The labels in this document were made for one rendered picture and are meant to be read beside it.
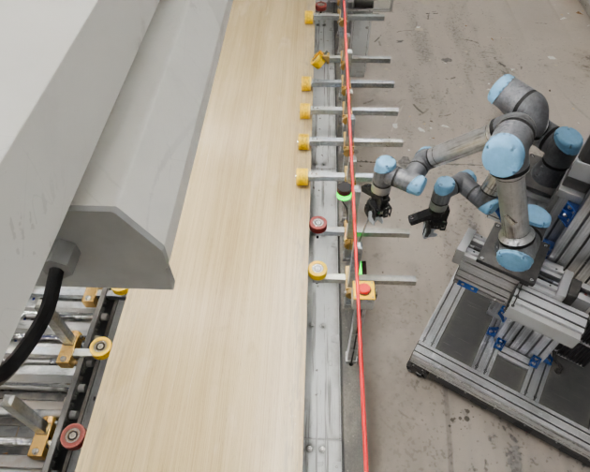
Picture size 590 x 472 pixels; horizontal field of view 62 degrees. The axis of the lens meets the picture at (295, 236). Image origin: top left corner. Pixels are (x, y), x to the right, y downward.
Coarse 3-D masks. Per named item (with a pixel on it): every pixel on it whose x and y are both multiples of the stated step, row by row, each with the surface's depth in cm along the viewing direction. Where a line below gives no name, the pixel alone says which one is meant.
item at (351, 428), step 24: (336, 24) 367; (336, 48) 347; (336, 72) 329; (336, 96) 312; (336, 120) 298; (336, 168) 277; (360, 384) 194; (360, 408) 188; (360, 432) 183; (360, 456) 178
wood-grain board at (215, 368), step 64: (256, 0) 350; (256, 64) 300; (256, 128) 262; (192, 192) 233; (256, 192) 232; (192, 256) 209; (256, 256) 209; (128, 320) 190; (192, 320) 190; (256, 320) 190; (128, 384) 174; (192, 384) 174; (256, 384) 174; (128, 448) 161; (192, 448) 161; (256, 448) 161
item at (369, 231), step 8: (328, 232) 223; (336, 232) 223; (344, 232) 223; (360, 232) 222; (368, 232) 222; (376, 232) 222; (384, 232) 222; (392, 232) 222; (400, 232) 222; (408, 232) 222
